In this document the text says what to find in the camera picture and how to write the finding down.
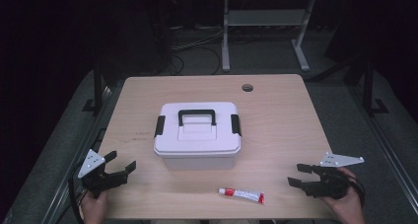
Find white lid with black handle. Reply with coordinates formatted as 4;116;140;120
153;101;243;158

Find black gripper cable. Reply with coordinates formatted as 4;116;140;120
67;164;89;224
347;175;367;208

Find black stand post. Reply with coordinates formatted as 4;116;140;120
362;56;390;117
81;59;105;113

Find red and white tube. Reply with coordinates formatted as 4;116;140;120
218;187;266;205

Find white plastic storage box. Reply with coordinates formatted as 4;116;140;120
162;152;238;172

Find person's left hand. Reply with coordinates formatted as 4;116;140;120
79;189;109;224

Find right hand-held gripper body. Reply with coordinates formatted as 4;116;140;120
305;152;365;200

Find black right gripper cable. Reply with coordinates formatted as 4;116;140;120
347;175;367;208

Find aluminium floor rail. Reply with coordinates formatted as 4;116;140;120
347;85;418;216
41;85;113;224

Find black floor cables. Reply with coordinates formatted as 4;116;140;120
168;26;229;76

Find person's right hand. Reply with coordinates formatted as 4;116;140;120
318;167;367;224

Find grey metal table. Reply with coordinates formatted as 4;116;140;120
209;0;365;73

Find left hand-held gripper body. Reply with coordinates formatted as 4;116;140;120
77;148;115;199

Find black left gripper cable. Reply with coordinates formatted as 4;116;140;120
67;164;89;224

